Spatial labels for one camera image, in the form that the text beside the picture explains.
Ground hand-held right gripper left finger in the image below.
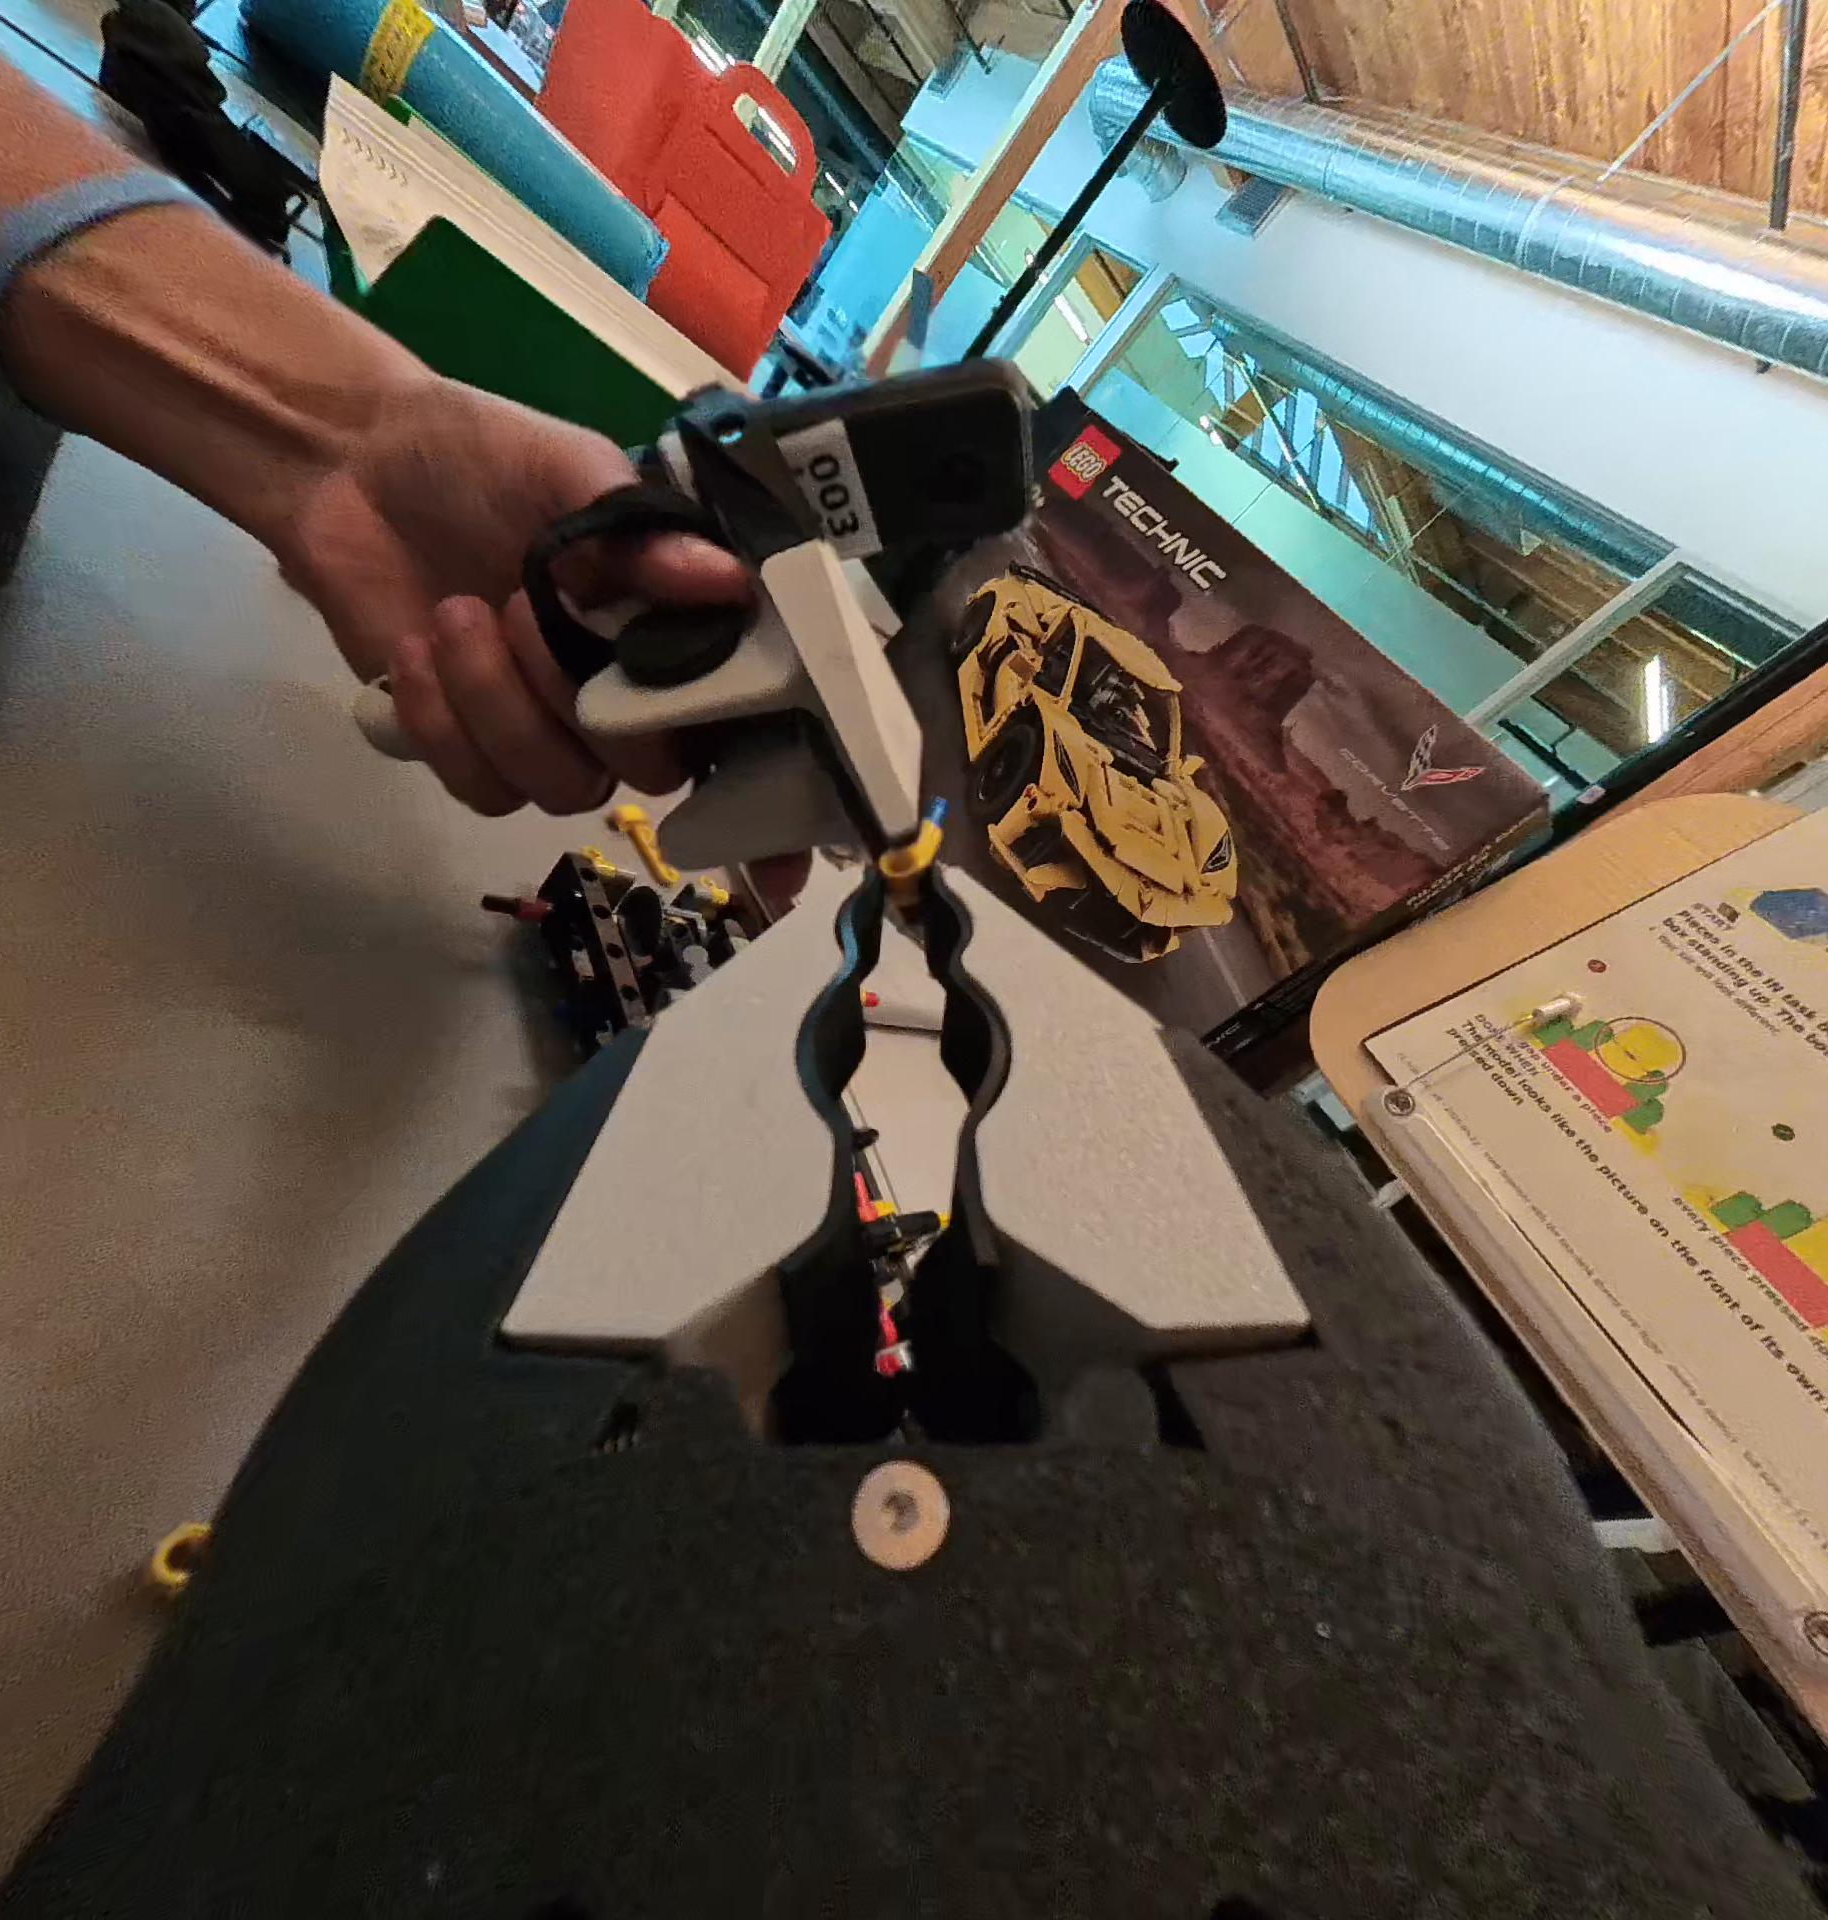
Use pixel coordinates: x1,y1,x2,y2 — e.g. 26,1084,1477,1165
500,867,905,1424

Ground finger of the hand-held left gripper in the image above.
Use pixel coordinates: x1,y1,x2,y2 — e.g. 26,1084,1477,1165
763,537,931,855

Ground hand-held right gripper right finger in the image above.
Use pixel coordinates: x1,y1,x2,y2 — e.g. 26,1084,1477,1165
912,869,1315,1424

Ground toy car chassis model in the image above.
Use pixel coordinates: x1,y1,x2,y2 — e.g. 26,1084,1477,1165
478,844,949,1378

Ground person's left forearm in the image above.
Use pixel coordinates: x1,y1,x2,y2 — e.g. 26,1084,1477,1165
0,20,407,579

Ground person's left hand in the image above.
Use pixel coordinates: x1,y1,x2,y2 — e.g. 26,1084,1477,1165
276,381,818,904

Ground red plastic case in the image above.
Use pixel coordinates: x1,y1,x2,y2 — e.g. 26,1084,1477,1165
536,0,836,384

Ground black box with yellow car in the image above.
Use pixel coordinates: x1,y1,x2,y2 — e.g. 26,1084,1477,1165
887,387,1555,1092

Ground black pole with round disc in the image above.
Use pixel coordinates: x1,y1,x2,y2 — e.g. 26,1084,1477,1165
961,0,1231,372

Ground teal foam roll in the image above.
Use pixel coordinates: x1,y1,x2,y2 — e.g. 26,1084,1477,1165
239,0,671,298

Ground laminated instruction board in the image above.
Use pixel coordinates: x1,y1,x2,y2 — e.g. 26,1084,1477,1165
1309,787,1828,1796

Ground blue wristband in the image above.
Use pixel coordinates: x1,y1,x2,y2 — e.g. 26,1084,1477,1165
0,168,209,376

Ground silver ventilation duct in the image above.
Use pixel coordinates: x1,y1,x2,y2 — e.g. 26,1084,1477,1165
1086,55,1828,394

